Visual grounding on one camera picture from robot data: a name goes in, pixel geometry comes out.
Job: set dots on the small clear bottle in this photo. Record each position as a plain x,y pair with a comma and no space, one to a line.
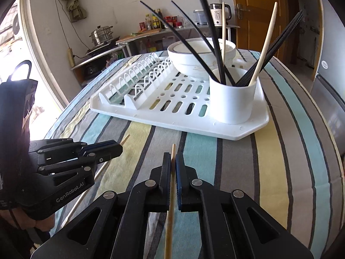
148,23

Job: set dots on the white electric kettle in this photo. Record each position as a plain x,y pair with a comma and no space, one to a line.
217,14

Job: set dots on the white plastic dish rack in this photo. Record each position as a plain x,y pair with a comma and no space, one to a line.
161,121

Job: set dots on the silver refrigerator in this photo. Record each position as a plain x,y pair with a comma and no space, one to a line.
331,59

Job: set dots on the steel steamer pot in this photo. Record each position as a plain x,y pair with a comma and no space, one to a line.
102,35

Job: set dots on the wooden cutting board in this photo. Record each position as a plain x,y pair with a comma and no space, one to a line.
137,35

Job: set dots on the metal stove stand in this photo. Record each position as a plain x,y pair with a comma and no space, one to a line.
102,56

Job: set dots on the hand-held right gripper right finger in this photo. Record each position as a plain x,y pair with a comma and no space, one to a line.
178,183

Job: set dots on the wooden door frame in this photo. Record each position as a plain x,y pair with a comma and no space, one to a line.
319,32

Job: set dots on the gas stove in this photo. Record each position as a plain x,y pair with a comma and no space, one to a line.
102,48

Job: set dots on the dark sauce bottle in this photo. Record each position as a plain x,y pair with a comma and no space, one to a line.
160,19

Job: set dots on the person's left hand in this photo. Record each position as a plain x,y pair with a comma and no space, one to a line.
37,223

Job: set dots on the white window frame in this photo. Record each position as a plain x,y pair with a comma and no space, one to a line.
40,67

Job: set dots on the beige power strip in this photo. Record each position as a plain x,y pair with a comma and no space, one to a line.
71,57

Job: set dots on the wooden door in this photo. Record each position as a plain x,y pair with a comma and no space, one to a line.
256,5

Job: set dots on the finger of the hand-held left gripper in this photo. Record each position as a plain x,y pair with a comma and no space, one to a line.
54,145
107,149

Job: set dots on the white utensil holder cup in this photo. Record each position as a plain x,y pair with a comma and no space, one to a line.
231,105

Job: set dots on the tied beige curtain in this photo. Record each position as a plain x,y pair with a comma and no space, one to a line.
74,2

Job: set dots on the outdoor air conditioner unit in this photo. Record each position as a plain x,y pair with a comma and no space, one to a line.
16,25

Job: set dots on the grey plastic container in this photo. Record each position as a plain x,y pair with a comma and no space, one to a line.
200,17

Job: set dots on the white bowl with dark rim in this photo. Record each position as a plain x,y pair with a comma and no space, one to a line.
188,67

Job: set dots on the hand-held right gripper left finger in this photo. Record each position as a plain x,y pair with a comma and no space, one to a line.
164,178

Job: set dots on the metal shelf table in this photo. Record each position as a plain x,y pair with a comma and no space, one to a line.
172,29

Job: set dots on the red lid jar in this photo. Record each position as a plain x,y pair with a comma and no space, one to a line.
168,21
175,21

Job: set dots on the dark appliance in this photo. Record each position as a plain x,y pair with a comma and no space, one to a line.
91,72

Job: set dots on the striped tablecloth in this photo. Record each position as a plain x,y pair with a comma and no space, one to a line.
269,153

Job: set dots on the yellow label oil bottle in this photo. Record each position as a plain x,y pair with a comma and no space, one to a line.
154,21

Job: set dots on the red cap spice jar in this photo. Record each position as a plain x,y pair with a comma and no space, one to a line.
141,26

